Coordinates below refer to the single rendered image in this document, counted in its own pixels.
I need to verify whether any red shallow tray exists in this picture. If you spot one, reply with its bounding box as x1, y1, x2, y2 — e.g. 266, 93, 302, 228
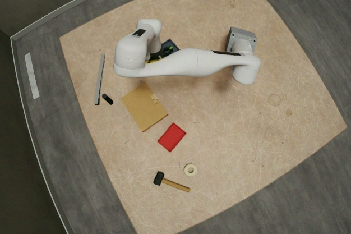
157, 123, 186, 152

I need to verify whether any black-headed mallet with wooden handle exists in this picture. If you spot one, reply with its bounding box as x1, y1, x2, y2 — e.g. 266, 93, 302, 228
153, 172, 190, 192

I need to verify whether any tan wood-grain board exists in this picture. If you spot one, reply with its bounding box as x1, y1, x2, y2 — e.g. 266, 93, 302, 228
121, 82, 169, 132

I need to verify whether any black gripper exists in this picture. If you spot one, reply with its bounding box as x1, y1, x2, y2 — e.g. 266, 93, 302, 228
150, 47, 162, 60

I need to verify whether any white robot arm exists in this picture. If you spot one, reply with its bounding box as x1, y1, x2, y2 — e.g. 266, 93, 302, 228
113, 19, 261, 85

